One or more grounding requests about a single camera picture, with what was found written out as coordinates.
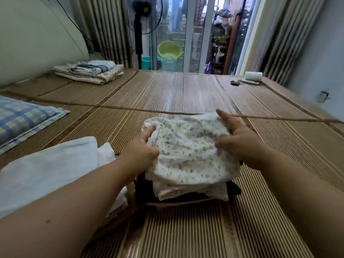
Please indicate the person's left hand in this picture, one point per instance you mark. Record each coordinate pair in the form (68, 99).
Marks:
(138, 155)

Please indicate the person's right hand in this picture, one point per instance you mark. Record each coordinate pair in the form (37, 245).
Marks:
(244, 145)

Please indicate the dark grey garment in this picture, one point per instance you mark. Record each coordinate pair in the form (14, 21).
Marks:
(141, 190)

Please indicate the small floral white garment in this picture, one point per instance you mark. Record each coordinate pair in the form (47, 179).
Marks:
(188, 147)

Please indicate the white floral print garment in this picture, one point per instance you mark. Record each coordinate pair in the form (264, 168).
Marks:
(188, 189)

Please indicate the bamboo bed mat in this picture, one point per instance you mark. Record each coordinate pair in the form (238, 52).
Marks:
(177, 91)

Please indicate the pale grey garment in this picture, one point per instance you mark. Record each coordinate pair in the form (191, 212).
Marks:
(48, 169)

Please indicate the person's right forearm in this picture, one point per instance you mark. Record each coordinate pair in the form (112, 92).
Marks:
(306, 196)

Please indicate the person's left forearm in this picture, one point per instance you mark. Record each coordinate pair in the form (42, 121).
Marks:
(59, 212)

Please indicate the small dark object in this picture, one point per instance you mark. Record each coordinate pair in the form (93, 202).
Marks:
(235, 82)

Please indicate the white paper roll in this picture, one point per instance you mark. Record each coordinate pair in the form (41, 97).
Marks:
(253, 76)

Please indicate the small teal bucket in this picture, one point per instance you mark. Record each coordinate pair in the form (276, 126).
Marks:
(146, 62)

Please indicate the folded striped blanket stack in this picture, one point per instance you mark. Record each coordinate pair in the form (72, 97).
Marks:
(88, 72)

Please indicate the cluttered balcony shelf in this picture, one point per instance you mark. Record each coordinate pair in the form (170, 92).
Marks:
(221, 40)

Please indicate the yellow green basin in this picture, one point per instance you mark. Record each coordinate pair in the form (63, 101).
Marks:
(170, 50)

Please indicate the beige patterned curtain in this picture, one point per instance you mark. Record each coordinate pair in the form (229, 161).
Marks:
(107, 26)
(290, 35)

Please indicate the blue plaid pillow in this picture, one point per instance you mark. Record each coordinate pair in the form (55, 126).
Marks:
(24, 121)

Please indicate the sliding glass balcony door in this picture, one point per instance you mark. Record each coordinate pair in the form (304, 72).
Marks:
(199, 29)

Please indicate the black standing fan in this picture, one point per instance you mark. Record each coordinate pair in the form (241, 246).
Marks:
(141, 16)

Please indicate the cream padded headboard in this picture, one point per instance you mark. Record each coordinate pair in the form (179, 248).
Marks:
(37, 35)

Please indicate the white wall socket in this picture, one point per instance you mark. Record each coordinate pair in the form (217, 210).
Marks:
(323, 96)

